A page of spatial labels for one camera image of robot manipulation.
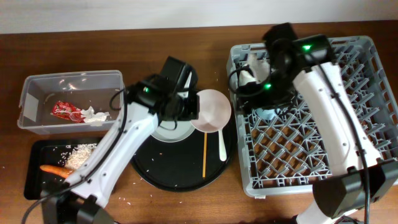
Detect grey round plate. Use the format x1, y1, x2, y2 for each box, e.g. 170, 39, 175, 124
152, 121, 195, 143

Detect light blue cup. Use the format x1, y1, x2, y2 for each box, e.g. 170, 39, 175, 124
256, 108, 280, 120

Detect white tissue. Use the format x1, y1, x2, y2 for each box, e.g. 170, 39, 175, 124
80, 106, 110, 123

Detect wooden chopstick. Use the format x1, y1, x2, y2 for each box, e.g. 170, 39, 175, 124
202, 133, 208, 178

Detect white plastic fork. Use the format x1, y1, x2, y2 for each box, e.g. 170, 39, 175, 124
218, 129, 227, 161

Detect orange carrot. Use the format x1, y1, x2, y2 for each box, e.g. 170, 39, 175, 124
40, 165, 74, 179

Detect cream white cup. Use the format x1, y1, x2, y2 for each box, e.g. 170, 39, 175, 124
238, 65, 258, 86

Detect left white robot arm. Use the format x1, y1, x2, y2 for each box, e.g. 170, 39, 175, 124
39, 72, 199, 223

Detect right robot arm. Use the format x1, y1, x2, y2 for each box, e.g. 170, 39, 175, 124
227, 34, 397, 223

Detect clear plastic waste bin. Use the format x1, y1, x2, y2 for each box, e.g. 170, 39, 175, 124
17, 70, 124, 135

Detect grey dishwasher rack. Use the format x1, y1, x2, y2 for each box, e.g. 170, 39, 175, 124
231, 36, 397, 198

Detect round black tray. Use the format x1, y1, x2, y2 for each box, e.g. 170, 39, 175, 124
131, 113, 237, 192

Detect red snack wrapper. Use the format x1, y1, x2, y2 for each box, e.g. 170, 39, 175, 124
51, 101, 84, 123

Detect food leftovers pile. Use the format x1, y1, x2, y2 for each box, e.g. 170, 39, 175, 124
64, 144, 96, 170

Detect black rectangular tray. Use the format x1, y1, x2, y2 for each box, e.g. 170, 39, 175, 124
24, 137, 101, 200

